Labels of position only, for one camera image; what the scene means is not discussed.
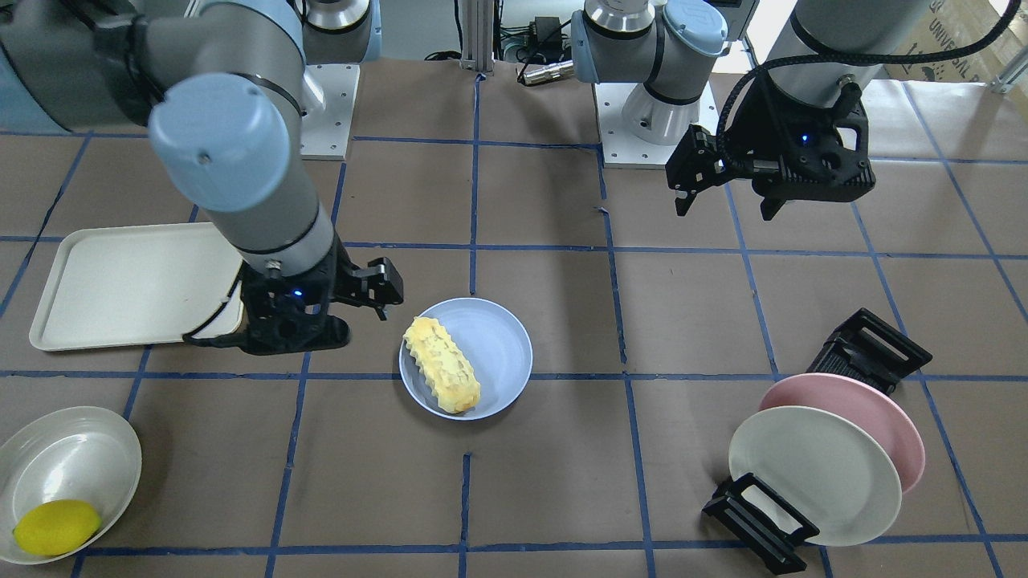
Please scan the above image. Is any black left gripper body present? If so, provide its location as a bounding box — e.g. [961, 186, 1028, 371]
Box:
[715, 77, 876, 202]

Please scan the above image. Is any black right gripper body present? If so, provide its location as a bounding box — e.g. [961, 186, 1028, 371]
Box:
[183, 241, 355, 356]

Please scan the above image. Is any yellow bread loaf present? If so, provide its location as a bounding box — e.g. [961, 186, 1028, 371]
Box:
[403, 317, 481, 414]

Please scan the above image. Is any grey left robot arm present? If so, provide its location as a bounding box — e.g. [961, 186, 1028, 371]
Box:
[570, 1, 929, 221]

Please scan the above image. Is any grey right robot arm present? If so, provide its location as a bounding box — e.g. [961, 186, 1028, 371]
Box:
[2, 1, 404, 356]

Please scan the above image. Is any pink plate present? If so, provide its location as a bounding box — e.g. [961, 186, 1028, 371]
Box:
[757, 372, 926, 493]

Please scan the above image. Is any cream round plate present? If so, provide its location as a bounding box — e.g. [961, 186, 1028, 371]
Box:
[1, 406, 142, 566]

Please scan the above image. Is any white plate in rack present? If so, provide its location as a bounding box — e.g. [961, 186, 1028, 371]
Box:
[728, 406, 903, 547]

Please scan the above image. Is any black dish rack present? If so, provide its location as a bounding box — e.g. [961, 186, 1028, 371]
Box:
[704, 308, 932, 576]

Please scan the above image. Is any cream rectangular tray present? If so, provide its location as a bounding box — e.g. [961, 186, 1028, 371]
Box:
[29, 222, 243, 352]

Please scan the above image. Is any yellow lemon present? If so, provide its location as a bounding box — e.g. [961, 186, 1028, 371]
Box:
[12, 500, 102, 557]

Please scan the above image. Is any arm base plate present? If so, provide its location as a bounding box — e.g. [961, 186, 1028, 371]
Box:
[594, 82, 719, 169]
[300, 63, 361, 161]

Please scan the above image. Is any aluminium frame post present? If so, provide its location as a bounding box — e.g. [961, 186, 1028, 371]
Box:
[458, 1, 498, 76]

